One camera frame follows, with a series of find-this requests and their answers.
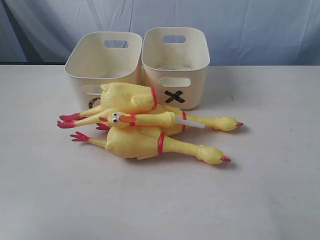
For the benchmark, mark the whole rubber chicken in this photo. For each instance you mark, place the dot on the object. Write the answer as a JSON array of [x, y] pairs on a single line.
[[218, 123], [147, 142]]

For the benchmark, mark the headless yellow rubber chicken body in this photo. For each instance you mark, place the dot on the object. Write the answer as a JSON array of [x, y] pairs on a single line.
[[115, 97]]

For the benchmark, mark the cream bin marked X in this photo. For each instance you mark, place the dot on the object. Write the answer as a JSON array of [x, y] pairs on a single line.
[[175, 62]]

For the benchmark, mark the cream bin marked O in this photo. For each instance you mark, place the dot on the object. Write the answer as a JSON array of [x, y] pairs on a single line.
[[103, 57]]

